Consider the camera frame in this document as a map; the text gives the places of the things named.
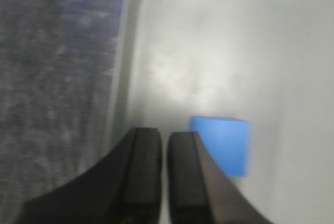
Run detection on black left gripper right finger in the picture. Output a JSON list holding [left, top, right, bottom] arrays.
[[167, 132, 270, 223]]

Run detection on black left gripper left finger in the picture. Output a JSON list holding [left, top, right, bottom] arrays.
[[15, 128, 162, 223]]

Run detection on blue cube block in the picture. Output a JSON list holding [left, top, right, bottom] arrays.
[[189, 116, 251, 177]]

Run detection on grey metal tray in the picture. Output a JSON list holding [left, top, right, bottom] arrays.
[[103, 0, 333, 223]]

